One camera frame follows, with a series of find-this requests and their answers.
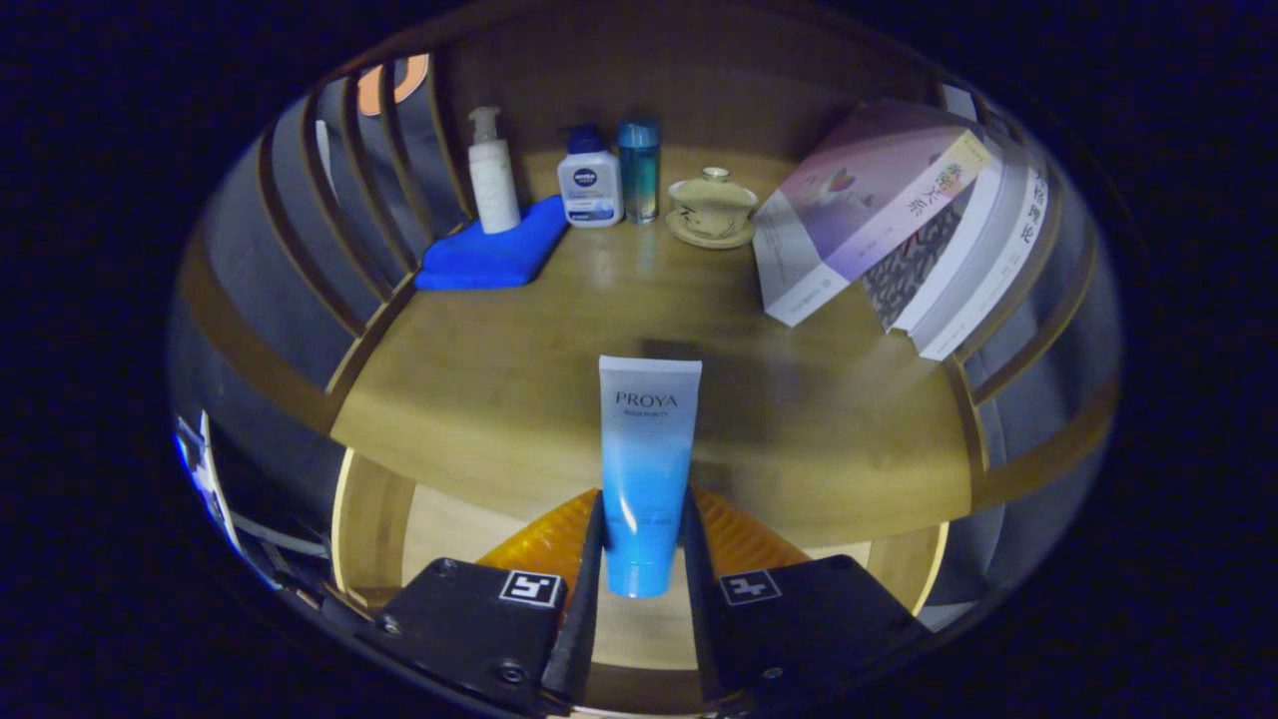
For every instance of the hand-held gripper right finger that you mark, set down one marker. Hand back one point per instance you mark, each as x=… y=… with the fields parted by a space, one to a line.
x=699 y=629

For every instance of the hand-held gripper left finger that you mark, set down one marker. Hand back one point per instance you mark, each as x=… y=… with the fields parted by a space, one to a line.
x=584 y=629

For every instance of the blue cosmetic tube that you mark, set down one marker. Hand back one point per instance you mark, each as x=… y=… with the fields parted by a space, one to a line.
x=649 y=469

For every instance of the wooden drawer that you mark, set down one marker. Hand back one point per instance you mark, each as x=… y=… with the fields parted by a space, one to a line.
x=449 y=529

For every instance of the wooden countertop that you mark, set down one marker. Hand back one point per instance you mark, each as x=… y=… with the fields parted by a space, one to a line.
x=499 y=399

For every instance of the wooden cabinet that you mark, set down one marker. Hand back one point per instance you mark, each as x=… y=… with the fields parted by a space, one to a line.
x=619 y=70

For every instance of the blue folded cloth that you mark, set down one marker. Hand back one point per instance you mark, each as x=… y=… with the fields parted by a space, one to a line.
x=494 y=255

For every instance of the thin white book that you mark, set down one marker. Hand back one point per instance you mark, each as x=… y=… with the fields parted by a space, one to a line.
x=944 y=285

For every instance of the beige lidded teacup with saucer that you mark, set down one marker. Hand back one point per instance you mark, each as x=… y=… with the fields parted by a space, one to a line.
x=713 y=207

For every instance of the dark patterned book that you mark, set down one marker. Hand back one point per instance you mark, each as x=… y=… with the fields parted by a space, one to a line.
x=914 y=260

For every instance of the white bottle with blue cap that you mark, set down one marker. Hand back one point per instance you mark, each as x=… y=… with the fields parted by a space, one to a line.
x=589 y=190

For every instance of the thick white book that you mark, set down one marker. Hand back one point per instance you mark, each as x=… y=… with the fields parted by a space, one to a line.
x=983 y=280

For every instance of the white pump bottle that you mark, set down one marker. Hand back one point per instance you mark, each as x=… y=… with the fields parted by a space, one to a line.
x=494 y=185

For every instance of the purple and white book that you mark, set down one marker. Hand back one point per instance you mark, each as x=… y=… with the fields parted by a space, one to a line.
x=859 y=200

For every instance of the slim teal bottle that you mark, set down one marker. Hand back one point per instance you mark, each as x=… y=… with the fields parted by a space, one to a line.
x=639 y=170

